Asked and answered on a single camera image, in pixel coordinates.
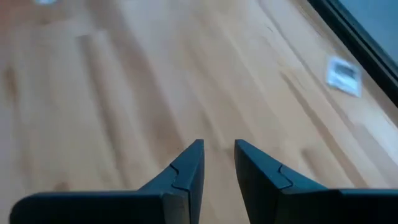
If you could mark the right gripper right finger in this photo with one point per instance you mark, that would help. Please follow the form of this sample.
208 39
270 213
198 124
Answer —
267 193

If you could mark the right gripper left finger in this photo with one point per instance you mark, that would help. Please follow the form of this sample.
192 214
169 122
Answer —
183 193

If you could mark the white packet dark print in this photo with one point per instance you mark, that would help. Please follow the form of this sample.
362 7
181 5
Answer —
343 76

